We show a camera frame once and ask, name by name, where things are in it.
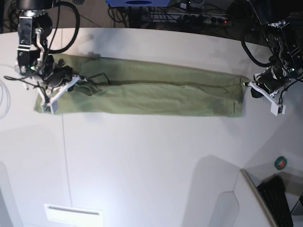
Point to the grey monitor edge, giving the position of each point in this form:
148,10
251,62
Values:
261,203

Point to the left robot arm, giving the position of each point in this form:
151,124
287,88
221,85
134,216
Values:
271,20

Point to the white power strip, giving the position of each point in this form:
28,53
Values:
206,19

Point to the green tape roll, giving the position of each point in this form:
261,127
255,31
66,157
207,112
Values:
280,163

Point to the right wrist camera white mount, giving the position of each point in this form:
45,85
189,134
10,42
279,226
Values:
47,100

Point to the olive green t-shirt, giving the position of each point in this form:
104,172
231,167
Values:
119,86

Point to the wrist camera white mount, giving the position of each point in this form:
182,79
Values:
47,100
277,107

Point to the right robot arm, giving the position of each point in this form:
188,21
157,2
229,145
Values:
35,53

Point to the black keyboard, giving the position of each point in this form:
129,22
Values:
273,194

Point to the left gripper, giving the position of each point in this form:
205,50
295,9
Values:
271,80

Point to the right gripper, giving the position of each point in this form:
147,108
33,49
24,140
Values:
55,74

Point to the blue box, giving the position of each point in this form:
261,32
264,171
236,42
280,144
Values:
137,3

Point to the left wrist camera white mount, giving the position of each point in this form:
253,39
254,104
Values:
277,107

